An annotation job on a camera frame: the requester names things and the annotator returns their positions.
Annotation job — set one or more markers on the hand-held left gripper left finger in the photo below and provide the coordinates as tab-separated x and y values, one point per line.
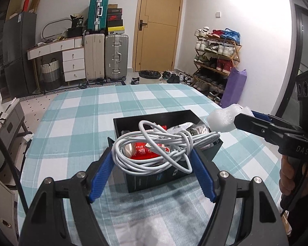
100	179

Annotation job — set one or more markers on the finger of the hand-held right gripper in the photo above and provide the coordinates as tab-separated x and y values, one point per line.
249	123
261	116

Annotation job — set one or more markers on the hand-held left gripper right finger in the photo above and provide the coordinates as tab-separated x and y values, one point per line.
204	176

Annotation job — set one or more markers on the white foam wrap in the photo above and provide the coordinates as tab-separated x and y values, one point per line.
220	120

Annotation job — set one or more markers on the black cardboard box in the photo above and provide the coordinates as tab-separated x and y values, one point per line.
143	182

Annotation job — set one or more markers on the red packet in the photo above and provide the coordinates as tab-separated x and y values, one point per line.
143	152

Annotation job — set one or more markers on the person's right forearm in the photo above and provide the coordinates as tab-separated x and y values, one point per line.
306	217

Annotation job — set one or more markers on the person's right hand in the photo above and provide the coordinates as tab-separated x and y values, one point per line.
288	179

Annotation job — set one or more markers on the purple paper bag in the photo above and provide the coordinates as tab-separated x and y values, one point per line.
233	89

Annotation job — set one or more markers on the wooden shoe rack with shoes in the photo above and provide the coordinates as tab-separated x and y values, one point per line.
222	65

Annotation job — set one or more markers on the black framed glass door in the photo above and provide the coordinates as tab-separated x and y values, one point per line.
297	43

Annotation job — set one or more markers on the row of dark shoes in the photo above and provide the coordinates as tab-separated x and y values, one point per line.
172	78

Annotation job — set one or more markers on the grey metal cabinet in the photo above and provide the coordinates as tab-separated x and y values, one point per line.
2	210

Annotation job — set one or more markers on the grey small table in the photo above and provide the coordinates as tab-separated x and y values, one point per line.
12	117

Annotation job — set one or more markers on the woven laundry basket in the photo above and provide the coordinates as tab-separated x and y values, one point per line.
50	75

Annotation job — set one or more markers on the white drawer desk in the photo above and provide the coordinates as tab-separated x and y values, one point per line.
73	64

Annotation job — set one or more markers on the beige suitcase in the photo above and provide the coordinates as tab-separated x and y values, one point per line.
93	56

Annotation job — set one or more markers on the silver suitcase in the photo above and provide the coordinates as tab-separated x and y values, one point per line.
116	56

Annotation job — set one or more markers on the wooden door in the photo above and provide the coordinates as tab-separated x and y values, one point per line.
156	30

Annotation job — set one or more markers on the grey refrigerator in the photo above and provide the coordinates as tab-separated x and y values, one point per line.
19	56

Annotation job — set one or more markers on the yellow black shoe box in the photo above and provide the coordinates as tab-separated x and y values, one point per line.
115	30

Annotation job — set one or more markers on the black paper bag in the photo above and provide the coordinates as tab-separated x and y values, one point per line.
77	21

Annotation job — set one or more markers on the black shoe box red logo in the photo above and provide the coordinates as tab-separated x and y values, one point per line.
115	17

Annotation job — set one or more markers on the teal suitcase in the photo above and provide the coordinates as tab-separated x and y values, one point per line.
97	14

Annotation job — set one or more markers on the brown cardboard box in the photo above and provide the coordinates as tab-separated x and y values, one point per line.
112	6

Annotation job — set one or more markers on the flat cardboard boxes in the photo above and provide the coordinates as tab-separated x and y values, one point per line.
20	0

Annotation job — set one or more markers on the oval grey frame mirror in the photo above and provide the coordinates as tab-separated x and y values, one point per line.
45	28

